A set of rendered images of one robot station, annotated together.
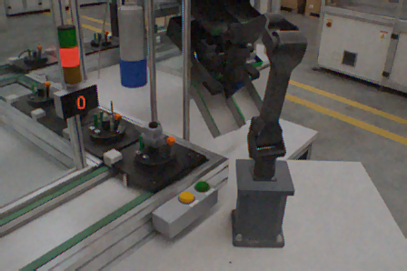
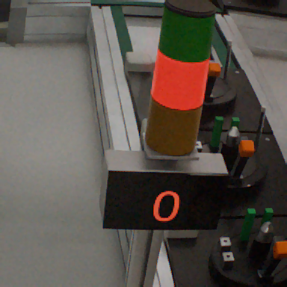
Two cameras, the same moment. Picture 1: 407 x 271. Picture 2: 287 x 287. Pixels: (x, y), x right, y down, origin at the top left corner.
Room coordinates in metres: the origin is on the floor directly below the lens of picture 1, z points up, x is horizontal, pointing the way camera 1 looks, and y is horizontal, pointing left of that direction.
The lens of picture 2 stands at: (0.37, -0.08, 1.71)
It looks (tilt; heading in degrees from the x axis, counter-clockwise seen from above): 32 degrees down; 39
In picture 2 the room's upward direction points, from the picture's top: 8 degrees clockwise
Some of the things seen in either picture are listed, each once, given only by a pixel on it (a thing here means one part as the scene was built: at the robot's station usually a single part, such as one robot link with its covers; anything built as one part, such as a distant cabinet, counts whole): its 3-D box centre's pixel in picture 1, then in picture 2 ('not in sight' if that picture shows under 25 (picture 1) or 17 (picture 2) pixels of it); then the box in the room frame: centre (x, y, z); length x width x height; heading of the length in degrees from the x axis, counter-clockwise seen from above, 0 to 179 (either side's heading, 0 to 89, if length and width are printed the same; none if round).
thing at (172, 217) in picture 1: (186, 206); not in sight; (0.83, 0.04, 0.93); 0.21 x 0.07 x 0.06; 141
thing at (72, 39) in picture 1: (67, 37); (187, 29); (0.96, 0.37, 1.38); 0.05 x 0.05 x 0.05
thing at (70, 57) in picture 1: (69, 55); (180, 74); (0.96, 0.37, 1.33); 0.05 x 0.05 x 0.05
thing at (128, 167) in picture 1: (154, 159); not in sight; (1.03, 0.16, 0.96); 0.24 x 0.24 x 0.02; 51
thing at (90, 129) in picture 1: (105, 123); (261, 244); (1.20, 0.35, 1.01); 0.24 x 0.24 x 0.13; 51
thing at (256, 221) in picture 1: (260, 203); not in sight; (0.82, -0.17, 0.96); 0.15 x 0.15 x 0.20; 88
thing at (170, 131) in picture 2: (72, 73); (173, 119); (0.96, 0.37, 1.28); 0.05 x 0.05 x 0.05
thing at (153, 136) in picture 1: (151, 132); not in sight; (1.04, 0.16, 1.06); 0.08 x 0.04 x 0.07; 51
